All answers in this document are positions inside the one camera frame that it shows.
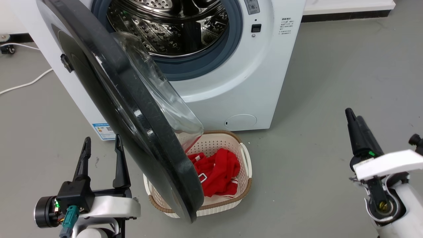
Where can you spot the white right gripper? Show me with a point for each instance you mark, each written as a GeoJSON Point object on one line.
{"type": "Point", "coordinates": [386, 163]}

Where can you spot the grey instruction sticker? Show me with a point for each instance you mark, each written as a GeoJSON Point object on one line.
{"type": "Point", "coordinates": [251, 6]}

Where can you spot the steel perforated washer drum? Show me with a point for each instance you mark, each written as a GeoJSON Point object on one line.
{"type": "Point", "coordinates": [172, 29]}

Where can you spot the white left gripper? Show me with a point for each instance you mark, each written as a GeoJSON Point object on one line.
{"type": "Point", "coordinates": [112, 206]}

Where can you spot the blue energy label sticker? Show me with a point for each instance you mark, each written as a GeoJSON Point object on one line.
{"type": "Point", "coordinates": [103, 131]}

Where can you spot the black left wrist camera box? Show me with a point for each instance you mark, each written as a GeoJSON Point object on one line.
{"type": "Point", "coordinates": [74, 195]}

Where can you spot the black door lock latch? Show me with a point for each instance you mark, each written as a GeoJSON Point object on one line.
{"type": "Point", "coordinates": [256, 28]}

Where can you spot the dark round washing machine door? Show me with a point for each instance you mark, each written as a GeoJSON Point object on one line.
{"type": "Point", "coordinates": [132, 115]}

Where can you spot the black baseboard strip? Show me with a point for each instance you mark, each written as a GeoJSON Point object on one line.
{"type": "Point", "coordinates": [347, 15]}

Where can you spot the round white filter cover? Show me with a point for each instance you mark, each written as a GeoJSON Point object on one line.
{"type": "Point", "coordinates": [240, 121]}

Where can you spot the red garment with white trim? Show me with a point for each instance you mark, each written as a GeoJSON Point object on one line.
{"type": "Point", "coordinates": [219, 172]}

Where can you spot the white front-load washing machine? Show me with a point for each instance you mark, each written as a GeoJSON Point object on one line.
{"type": "Point", "coordinates": [231, 82]}

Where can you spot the black caster wheel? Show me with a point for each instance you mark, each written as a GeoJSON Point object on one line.
{"type": "Point", "coordinates": [8, 49]}

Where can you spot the grey rubber door gasket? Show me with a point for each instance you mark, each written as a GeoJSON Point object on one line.
{"type": "Point", "coordinates": [211, 59]}

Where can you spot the white woven laundry basket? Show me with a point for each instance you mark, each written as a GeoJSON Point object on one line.
{"type": "Point", "coordinates": [214, 142]}

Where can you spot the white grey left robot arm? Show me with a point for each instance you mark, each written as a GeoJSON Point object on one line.
{"type": "Point", "coordinates": [96, 231]}

